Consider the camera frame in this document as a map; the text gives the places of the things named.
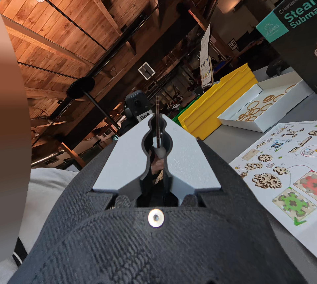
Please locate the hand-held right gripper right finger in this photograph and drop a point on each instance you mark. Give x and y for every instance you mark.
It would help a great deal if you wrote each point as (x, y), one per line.
(193, 165)

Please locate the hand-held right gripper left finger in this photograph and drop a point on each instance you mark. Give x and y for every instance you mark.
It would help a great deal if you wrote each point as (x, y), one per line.
(123, 165)

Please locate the wooden lever part with holes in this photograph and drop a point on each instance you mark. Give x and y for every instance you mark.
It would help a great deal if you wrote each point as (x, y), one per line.
(157, 115)

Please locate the grey desk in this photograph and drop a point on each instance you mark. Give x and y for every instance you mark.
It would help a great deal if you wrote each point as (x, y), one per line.
(223, 145)

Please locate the green plastic bin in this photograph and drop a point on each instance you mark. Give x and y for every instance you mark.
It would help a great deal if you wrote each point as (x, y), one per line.
(177, 117)

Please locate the round black ceiling lamp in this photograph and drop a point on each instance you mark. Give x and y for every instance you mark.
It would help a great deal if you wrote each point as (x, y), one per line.
(80, 87)

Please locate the yellow plastic bin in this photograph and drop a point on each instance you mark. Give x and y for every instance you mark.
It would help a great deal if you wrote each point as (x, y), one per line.
(210, 110)

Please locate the pile of wooden rings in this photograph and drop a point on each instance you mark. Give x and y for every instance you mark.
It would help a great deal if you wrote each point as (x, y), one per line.
(244, 117)

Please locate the person in white shirt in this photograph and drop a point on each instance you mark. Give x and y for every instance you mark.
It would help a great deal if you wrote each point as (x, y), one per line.
(49, 190)

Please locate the white cardboard tray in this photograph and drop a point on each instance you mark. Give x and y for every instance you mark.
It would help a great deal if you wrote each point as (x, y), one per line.
(260, 120)

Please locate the wooden sheet stand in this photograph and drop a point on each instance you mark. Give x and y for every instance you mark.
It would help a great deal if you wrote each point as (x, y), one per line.
(211, 71)

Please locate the large printed instruction sheet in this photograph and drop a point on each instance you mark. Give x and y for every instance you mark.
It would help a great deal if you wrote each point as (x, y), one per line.
(205, 53)

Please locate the assembly instruction booklet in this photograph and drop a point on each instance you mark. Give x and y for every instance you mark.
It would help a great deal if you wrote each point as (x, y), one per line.
(287, 182)

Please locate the black and white marker tag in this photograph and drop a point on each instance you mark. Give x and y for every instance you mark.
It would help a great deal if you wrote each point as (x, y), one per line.
(232, 44)

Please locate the square black power adapter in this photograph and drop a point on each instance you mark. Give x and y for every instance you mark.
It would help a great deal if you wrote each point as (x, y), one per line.
(276, 68)

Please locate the black model kit box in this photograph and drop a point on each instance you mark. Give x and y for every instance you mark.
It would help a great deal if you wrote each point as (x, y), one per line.
(297, 48)

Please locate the hanging white square frame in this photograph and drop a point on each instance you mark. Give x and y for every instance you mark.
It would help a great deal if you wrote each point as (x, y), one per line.
(146, 71)

